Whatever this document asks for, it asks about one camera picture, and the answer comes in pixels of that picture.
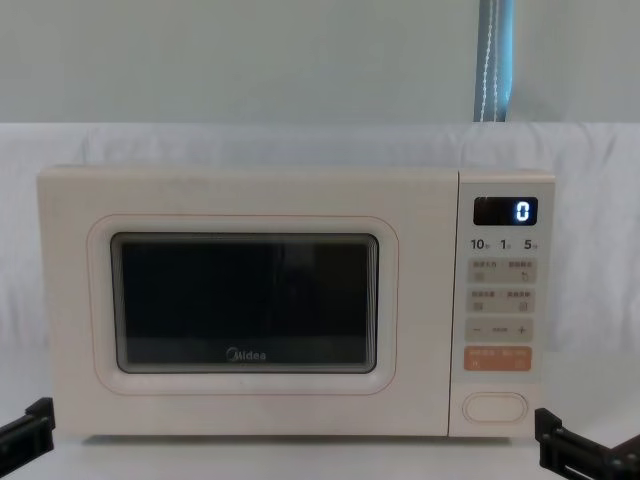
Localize white table cloth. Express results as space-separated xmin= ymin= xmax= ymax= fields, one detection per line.
xmin=0 ymin=120 xmax=640 ymax=480

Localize cream microwave oven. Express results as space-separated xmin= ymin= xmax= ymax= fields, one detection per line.
xmin=35 ymin=164 xmax=557 ymax=444

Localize grey striped post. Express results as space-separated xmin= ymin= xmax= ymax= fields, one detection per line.
xmin=472 ymin=0 xmax=516 ymax=123

